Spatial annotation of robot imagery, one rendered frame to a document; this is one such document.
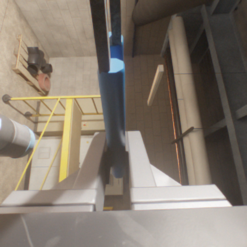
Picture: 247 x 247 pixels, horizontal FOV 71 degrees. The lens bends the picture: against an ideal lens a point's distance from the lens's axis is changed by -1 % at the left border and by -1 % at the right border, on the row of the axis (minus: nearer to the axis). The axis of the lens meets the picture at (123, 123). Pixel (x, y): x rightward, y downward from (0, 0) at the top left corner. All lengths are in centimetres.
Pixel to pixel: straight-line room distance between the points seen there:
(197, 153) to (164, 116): 178
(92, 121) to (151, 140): 150
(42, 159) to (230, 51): 429
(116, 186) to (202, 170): 170
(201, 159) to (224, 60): 185
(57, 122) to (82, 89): 122
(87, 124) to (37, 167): 140
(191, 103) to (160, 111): 144
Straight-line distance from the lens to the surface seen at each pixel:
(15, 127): 48
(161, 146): 441
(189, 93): 346
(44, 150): 419
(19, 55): 414
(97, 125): 409
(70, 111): 309
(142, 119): 452
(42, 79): 460
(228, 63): 379
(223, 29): 429
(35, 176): 422
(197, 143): 318
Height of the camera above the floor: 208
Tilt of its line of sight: level
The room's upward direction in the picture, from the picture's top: 88 degrees clockwise
